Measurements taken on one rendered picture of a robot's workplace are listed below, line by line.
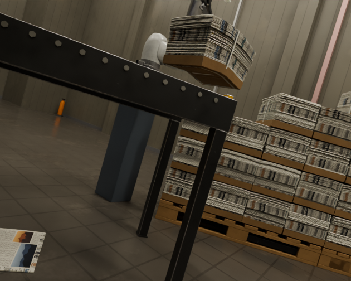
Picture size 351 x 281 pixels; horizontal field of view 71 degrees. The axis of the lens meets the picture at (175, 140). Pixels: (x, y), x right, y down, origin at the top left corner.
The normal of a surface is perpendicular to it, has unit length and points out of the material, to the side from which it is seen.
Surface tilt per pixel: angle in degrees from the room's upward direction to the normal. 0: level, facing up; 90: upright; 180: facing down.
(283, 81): 90
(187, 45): 98
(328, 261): 90
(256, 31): 90
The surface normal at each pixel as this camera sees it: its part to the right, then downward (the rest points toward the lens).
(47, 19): 0.77, 0.25
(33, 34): 0.33, 0.15
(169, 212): -0.04, 0.04
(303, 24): -0.57, -0.13
